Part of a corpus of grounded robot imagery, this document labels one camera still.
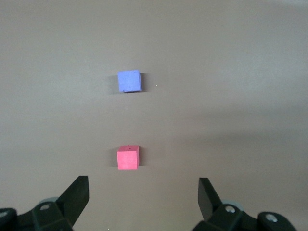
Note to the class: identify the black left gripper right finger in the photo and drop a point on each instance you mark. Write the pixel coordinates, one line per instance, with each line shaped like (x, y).
(209, 202)

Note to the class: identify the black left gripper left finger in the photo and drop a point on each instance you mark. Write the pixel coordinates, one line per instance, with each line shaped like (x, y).
(72, 199)

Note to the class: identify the red foam block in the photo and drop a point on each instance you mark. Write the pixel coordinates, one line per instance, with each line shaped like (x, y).
(127, 160)

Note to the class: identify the brown table mat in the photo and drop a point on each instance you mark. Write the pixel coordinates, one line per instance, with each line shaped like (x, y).
(216, 96)

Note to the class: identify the purple foam block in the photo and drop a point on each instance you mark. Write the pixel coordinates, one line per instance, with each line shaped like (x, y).
(129, 81)

